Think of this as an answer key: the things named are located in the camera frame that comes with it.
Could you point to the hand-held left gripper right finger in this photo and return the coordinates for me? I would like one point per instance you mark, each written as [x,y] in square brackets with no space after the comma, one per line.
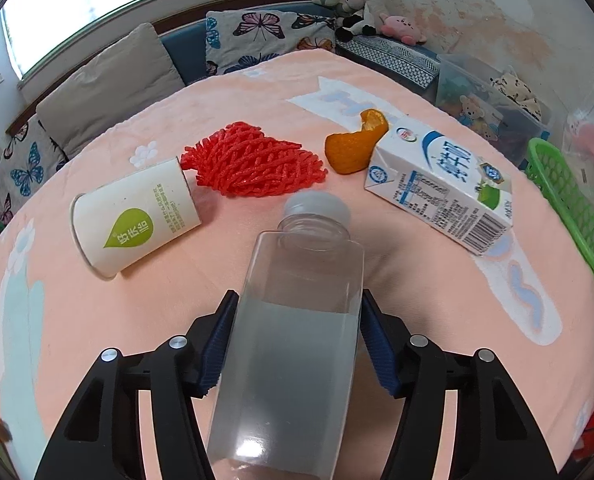
[377,347]

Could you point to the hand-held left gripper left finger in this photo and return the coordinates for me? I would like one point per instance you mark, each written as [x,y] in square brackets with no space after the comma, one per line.
[219,342]

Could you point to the clear plastic bottle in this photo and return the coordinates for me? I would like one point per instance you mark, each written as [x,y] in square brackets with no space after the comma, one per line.
[287,335]

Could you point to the white paper cup green leaf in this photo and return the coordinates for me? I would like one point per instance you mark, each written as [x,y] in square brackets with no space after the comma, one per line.
[137,220]

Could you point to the white milk carton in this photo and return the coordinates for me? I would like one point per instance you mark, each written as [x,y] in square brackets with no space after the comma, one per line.
[442,180]

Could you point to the green plastic basket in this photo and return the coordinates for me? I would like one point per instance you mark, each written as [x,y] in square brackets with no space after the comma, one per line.
[577,210]

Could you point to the red foam fruit net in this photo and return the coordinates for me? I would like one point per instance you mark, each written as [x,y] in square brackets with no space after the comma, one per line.
[252,160]

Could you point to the orange peel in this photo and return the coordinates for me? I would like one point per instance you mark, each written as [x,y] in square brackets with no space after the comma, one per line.
[349,152]

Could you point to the teddy bear toy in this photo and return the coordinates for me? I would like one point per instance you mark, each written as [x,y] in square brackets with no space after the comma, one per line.
[474,112]

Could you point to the small butterfly print pillow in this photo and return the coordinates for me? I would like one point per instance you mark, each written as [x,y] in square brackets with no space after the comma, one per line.
[22,170]

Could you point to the grey cushion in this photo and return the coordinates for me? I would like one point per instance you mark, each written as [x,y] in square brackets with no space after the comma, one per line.
[102,90]

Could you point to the clear plastic storage box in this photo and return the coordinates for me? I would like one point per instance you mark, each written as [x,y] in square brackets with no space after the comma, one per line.
[477,85]

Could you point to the blue patterned folded cloth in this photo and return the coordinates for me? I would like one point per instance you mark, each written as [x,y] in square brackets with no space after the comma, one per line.
[392,62]

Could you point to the blue sofa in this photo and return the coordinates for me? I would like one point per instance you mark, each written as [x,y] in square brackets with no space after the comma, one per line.
[177,55]

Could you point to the large butterfly print pillow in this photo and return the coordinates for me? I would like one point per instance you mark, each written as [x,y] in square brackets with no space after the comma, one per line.
[262,35]

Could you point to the pink plush toy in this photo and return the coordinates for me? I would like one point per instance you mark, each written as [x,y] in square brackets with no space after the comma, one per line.
[402,27]

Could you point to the window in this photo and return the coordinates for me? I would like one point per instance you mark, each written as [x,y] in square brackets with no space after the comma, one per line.
[127,0]

